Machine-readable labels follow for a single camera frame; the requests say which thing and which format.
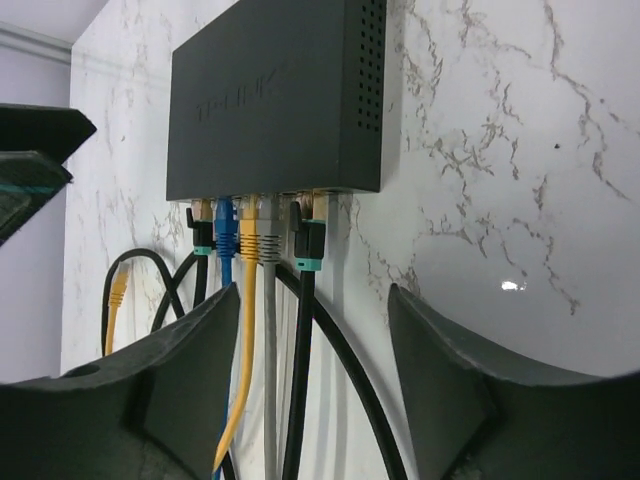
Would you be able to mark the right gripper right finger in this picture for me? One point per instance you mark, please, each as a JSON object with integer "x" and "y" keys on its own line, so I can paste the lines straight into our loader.
{"x": 476, "y": 409}

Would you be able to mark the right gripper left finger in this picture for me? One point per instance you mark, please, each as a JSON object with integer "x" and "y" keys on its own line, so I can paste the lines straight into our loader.
{"x": 152, "y": 410}

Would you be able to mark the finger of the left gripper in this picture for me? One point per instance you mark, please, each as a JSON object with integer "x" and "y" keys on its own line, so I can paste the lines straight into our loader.
{"x": 54, "y": 131}
{"x": 29, "y": 180}

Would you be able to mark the black network switch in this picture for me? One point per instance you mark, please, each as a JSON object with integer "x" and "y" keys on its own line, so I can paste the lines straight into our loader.
{"x": 279, "y": 97}

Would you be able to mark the left aluminium frame post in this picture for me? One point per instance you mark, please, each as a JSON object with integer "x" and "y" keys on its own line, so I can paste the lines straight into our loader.
{"x": 35, "y": 44}

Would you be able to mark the black ethernet cable long loop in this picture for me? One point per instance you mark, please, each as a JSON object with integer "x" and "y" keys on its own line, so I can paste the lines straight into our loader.
{"x": 200, "y": 221}

